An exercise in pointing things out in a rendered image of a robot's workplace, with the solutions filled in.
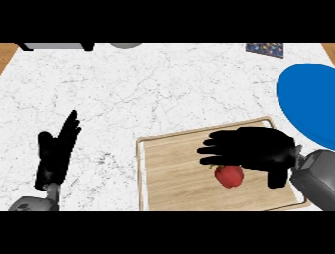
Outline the blue plate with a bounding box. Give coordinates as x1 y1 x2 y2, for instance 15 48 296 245
274 63 335 154

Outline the grey round object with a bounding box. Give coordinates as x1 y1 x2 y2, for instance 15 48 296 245
107 43 144 50

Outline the grey appliance with black legs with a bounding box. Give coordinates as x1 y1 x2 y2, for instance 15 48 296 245
14 43 95 52

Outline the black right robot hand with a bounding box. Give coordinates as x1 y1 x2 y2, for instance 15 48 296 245
195 126 297 190

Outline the dark patterned box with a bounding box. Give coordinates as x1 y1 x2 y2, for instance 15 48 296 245
244 43 284 60

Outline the pale wooden tray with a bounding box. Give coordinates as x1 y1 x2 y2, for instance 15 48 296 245
133 116 312 212

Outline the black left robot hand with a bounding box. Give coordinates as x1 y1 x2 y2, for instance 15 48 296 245
33 109 83 191

